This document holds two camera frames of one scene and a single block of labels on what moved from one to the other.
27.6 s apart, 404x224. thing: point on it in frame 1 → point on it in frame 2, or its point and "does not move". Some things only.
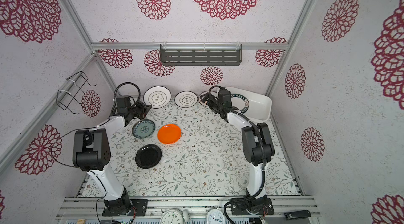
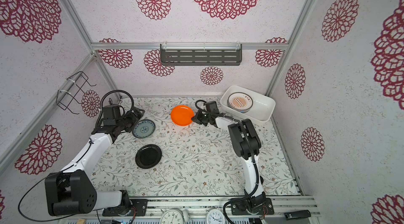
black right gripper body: (214, 104) → (203, 118)
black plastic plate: (148, 156) does not move
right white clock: (215, 216) does not move
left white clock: (172, 216) does not move
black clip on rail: (298, 214) does not move
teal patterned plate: (143, 129) does not move
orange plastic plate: (169, 133) → (181, 115)
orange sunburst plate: (200, 100) → (240, 102)
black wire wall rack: (73, 89) does not move
